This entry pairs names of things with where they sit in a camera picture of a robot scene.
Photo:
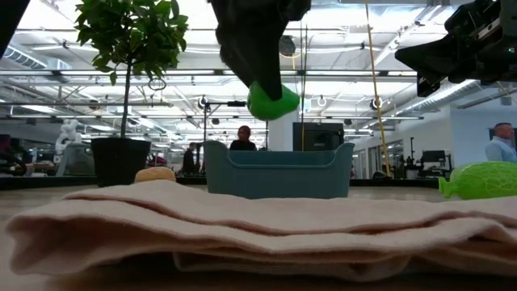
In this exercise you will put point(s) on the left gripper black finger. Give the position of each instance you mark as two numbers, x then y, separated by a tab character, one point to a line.
258	60

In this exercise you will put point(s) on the grey machine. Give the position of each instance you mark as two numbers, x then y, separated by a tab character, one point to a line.
76	159

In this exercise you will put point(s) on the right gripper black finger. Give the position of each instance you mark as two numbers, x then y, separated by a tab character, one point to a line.
432	56

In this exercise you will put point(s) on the person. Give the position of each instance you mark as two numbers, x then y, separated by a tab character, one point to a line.
188	159
501	147
243	135

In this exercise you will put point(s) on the teal plastic container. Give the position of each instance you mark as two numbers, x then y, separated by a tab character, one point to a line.
278	178

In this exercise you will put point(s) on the tan potato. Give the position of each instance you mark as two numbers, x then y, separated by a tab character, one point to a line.
155	174

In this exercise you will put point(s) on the green potted plant black pot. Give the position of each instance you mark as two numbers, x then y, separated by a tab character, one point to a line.
121	161

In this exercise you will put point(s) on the light green netted fruit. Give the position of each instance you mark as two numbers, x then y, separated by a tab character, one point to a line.
480	182

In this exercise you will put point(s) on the smooth bright green pepper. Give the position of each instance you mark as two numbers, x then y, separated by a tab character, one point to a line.
266	107

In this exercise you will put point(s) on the black computer case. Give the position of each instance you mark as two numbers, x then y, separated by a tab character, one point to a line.
319	137

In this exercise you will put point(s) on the folded beige cloth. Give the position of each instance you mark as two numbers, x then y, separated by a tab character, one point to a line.
258	226

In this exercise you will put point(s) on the white robot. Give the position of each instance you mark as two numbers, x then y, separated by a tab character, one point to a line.
66	131

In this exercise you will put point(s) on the black computer monitor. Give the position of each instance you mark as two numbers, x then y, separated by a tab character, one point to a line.
433	157

